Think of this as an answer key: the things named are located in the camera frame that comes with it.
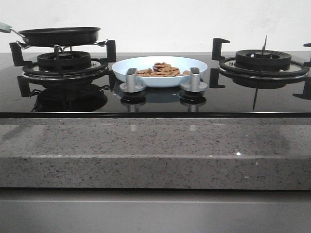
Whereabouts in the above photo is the grey cabinet drawer front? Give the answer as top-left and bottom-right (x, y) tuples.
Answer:
(0, 189), (311, 233)

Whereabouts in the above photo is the wire pan reducer ring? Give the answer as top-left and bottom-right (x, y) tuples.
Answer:
(16, 39), (108, 53)

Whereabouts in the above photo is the black glass gas cooktop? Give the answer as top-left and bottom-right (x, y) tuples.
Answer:
(0, 53), (311, 118)

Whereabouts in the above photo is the black pan support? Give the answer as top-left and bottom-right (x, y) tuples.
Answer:
(10, 40), (116, 97)
(209, 38), (311, 100)

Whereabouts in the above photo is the left black gas burner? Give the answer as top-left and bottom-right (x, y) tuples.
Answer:
(37, 51), (91, 71)

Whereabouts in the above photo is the left silver stove knob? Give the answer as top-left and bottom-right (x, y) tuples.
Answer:
(120, 68), (147, 93)

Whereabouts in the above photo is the silver stove knob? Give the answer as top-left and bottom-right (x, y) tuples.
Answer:
(120, 68), (147, 93)
(180, 67), (207, 92)

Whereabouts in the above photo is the light blue plate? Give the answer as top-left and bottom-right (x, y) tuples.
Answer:
(112, 56), (207, 87)

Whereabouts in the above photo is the right silver stove knob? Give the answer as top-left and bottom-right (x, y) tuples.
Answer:
(180, 67), (207, 92)

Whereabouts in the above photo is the black gas burner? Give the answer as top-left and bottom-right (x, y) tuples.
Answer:
(37, 51), (91, 71)
(235, 50), (292, 72)

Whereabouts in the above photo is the black frying pan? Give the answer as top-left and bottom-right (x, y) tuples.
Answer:
(0, 22), (102, 47)

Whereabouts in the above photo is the right black gas burner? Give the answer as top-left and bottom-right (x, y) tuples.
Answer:
(235, 50), (292, 72)

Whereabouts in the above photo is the left black pan support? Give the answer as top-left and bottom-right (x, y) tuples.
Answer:
(10, 40), (116, 97)

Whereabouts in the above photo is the right black pan support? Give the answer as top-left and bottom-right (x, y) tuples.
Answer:
(209, 38), (311, 100)

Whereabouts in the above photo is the brown meat pieces pile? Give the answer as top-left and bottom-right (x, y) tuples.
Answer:
(137, 62), (190, 77)

